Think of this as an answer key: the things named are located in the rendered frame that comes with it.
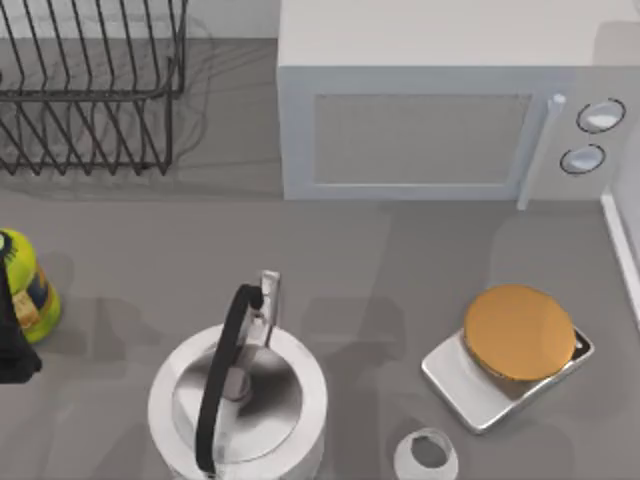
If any microwave oven door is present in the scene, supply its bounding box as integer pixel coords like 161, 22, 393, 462
278, 65, 576, 202

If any silver kitchen scale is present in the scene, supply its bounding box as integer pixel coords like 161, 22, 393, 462
420, 323, 596, 435

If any orange round scale plate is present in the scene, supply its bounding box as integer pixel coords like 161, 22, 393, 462
462, 284, 578, 384

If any pale microwave oven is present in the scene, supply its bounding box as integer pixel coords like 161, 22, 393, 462
276, 0, 640, 211

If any white cup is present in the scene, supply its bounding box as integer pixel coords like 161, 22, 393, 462
392, 428, 460, 480

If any small microwave knob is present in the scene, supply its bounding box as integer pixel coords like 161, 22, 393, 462
559, 143, 607, 176

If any yellow green bottle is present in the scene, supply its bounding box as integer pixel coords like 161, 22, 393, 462
0, 228, 62, 345

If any large microwave knob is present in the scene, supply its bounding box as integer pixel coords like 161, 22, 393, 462
575, 98, 627, 134

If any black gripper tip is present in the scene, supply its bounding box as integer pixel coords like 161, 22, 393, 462
0, 257, 43, 385

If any silver kettle with black handle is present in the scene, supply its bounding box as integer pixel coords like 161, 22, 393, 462
147, 270, 329, 480

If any dark wire dish rack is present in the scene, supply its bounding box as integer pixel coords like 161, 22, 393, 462
0, 0, 190, 177

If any microwave door handle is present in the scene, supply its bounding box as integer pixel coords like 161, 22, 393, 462
515, 93, 568, 211

